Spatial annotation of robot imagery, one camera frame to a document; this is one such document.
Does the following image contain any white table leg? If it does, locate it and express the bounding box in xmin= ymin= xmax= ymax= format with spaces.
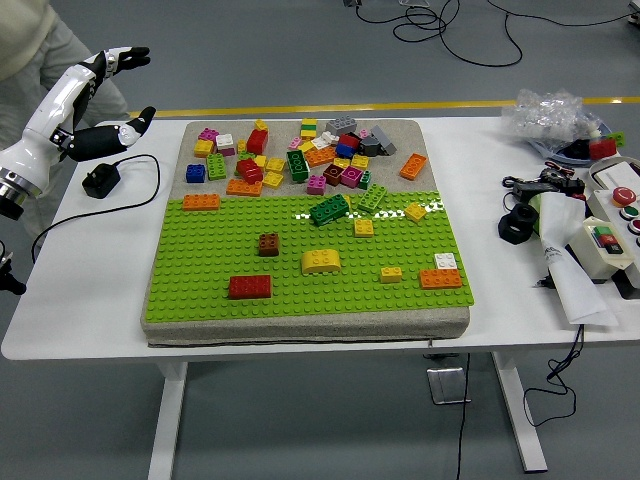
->
xmin=147 ymin=360 xmax=189 ymax=480
xmin=490 ymin=351 xmax=549 ymax=474

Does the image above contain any yellow arched brick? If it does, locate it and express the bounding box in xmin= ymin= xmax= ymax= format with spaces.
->
xmin=300 ymin=248 xmax=342 ymax=275

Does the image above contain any dark grey long brick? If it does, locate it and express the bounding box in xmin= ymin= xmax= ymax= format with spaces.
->
xmin=369 ymin=124 xmax=398 ymax=155

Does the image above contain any black plug cord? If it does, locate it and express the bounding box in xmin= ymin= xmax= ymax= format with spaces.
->
xmin=30 ymin=153 xmax=162 ymax=265

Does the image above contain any red emergency stop button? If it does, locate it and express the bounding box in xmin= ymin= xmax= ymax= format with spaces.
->
xmin=610 ymin=186 xmax=639 ymax=208

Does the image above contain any black power adapter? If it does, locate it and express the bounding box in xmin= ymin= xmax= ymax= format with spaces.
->
xmin=512 ymin=180 xmax=560 ymax=198

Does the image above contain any white paper bag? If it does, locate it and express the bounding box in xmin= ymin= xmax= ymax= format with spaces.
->
xmin=537 ymin=192 xmax=620 ymax=327

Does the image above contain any dark green 2x4 brick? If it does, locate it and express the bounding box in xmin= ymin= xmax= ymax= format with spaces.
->
xmin=309 ymin=194 xmax=350 ymax=227
xmin=286 ymin=148 xmax=312 ymax=184

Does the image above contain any tall red brick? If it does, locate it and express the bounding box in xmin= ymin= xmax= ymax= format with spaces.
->
xmin=246 ymin=128 xmax=270 ymax=156

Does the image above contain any grey 2x4 brick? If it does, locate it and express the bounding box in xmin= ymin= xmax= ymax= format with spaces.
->
xmin=325 ymin=115 xmax=358 ymax=136

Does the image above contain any black looped cable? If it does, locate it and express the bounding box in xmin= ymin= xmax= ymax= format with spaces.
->
xmin=523 ymin=324 xmax=586 ymax=428

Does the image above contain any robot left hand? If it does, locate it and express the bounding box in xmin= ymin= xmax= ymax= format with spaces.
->
xmin=0 ymin=46 xmax=157 ymax=199

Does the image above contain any person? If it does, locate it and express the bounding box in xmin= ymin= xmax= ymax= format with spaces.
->
xmin=0 ymin=0 xmax=132 ymax=241

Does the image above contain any red 2x4 brick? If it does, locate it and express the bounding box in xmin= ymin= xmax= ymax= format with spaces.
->
xmin=228 ymin=274 xmax=273 ymax=301

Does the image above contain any grey control box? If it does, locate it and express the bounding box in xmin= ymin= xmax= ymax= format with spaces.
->
xmin=585 ymin=185 xmax=640 ymax=301

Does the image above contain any black hanging cable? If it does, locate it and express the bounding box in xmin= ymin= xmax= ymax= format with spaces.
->
xmin=452 ymin=352 xmax=472 ymax=480

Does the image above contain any blue basin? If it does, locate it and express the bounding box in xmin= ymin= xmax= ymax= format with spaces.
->
xmin=528 ymin=122 xmax=624 ymax=164

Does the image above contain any large black nut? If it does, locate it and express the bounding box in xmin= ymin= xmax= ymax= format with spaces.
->
xmin=497 ymin=203 xmax=540 ymax=245

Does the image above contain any black servo module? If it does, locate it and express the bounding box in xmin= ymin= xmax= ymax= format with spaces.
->
xmin=557 ymin=175 xmax=587 ymax=202

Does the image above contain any green sheet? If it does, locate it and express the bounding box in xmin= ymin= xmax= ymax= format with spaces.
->
xmin=528 ymin=194 xmax=545 ymax=236

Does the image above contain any clear bubble wrap bag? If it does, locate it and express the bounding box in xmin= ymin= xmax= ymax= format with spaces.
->
xmin=501 ymin=88 xmax=607 ymax=151

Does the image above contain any green baseplate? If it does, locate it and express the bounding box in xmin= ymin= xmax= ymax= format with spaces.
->
xmin=143 ymin=189 xmax=475 ymax=324

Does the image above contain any black floor cable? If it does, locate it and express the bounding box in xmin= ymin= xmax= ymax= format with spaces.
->
xmin=353 ymin=0 xmax=640 ymax=69

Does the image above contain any metal floor plate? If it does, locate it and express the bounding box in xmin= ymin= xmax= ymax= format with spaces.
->
xmin=426 ymin=367 xmax=472 ymax=406

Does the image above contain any white flat box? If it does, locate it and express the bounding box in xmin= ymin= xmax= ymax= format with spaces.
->
xmin=588 ymin=156 xmax=640 ymax=194

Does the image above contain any orange 2x4 brick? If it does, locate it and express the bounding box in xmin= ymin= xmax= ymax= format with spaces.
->
xmin=418 ymin=268 xmax=464 ymax=291
xmin=303 ymin=145 xmax=338 ymax=169
xmin=225 ymin=178 xmax=264 ymax=198
xmin=182 ymin=193 xmax=222 ymax=212

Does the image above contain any white switch box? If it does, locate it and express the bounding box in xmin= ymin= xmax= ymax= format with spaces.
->
xmin=568 ymin=217 xmax=635 ymax=284

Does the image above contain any black power plug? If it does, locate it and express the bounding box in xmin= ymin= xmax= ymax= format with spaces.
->
xmin=82 ymin=162 xmax=122 ymax=200

